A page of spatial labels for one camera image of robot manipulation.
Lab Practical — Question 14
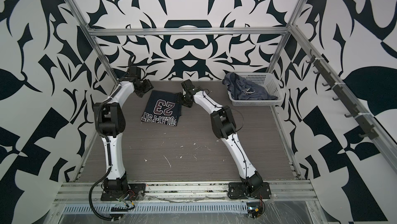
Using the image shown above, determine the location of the white slotted cable duct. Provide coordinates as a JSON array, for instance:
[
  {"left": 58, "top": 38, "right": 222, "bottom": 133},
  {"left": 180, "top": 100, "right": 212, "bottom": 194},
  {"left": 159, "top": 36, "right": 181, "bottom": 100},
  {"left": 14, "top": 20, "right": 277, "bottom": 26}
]
[{"left": 63, "top": 201, "right": 250, "bottom": 215}]

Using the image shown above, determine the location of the navy tank top red trim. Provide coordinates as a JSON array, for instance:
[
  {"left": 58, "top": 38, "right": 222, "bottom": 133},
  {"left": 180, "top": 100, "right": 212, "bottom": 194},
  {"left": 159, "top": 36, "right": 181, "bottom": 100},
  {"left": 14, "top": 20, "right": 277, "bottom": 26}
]
[{"left": 141, "top": 90, "right": 182, "bottom": 126}]

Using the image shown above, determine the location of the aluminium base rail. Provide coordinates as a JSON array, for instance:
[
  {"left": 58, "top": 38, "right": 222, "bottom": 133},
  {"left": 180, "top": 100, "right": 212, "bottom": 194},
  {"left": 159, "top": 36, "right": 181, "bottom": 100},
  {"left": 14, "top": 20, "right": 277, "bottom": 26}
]
[{"left": 54, "top": 180, "right": 317, "bottom": 203}]

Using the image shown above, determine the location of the black corrugated cable hose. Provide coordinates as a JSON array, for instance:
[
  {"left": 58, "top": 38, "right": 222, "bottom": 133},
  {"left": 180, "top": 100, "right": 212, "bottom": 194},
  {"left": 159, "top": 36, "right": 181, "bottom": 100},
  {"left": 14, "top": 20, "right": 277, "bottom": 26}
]
[{"left": 88, "top": 54, "right": 137, "bottom": 222}]

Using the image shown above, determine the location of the white plastic laundry basket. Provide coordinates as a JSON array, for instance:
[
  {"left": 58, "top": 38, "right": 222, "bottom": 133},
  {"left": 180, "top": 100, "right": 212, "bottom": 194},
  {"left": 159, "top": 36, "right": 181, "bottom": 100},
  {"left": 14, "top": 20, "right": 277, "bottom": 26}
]
[{"left": 227, "top": 72, "right": 285, "bottom": 107}]

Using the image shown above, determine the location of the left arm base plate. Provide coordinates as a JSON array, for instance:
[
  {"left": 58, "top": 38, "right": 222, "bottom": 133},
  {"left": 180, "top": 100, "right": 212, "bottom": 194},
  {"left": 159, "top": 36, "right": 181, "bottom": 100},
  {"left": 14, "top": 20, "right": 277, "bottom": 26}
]
[{"left": 100, "top": 183, "right": 146, "bottom": 201}]

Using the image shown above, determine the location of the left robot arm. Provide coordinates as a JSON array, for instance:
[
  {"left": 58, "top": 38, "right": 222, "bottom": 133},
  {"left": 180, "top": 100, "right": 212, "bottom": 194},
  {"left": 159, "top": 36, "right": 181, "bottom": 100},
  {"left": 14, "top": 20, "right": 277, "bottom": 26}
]
[{"left": 94, "top": 66, "right": 153, "bottom": 194}]

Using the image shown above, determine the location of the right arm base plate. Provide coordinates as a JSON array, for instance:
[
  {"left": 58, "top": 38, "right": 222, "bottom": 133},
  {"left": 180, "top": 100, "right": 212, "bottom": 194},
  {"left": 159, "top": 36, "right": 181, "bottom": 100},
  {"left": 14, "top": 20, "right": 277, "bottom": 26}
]
[{"left": 227, "top": 182, "right": 271, "bottom": 200}]

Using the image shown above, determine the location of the small green circuit board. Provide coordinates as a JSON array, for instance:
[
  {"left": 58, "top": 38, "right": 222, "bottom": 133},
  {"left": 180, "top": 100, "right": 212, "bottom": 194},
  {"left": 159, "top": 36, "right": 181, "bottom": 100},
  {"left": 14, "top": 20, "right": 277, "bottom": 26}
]
[{"left": 247, "top": 201, "right": 266, "bottom": 219}]

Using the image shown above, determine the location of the aluminium frame crossbar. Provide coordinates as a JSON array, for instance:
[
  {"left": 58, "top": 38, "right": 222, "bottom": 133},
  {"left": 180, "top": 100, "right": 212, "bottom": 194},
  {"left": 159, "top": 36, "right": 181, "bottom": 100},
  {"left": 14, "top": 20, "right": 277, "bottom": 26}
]
[{"left": 88, "top": 27, "right": 287, "bottom": 37}]

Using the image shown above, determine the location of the wall hook rail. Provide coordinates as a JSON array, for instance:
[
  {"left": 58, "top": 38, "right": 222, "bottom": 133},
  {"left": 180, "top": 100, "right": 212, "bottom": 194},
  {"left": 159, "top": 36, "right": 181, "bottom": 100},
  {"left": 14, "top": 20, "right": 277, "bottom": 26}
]
[{"left": 307, "top": 50, "right": 379, "bottom": 140}]

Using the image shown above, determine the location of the blue-grey tank top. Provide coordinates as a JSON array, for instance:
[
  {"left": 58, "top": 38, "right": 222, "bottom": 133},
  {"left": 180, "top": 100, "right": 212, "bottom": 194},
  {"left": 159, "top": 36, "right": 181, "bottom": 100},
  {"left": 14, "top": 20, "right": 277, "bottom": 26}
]
[{"left": 222, "top": 72, "right": 278, "bottom": 100}]

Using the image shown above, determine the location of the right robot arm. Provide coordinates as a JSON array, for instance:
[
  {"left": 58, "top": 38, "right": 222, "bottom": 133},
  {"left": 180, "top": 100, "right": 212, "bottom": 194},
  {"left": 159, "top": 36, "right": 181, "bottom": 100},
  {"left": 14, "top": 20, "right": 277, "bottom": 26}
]
[{"left": 178, "top": 80, "right": 263, "bottom": 198}]

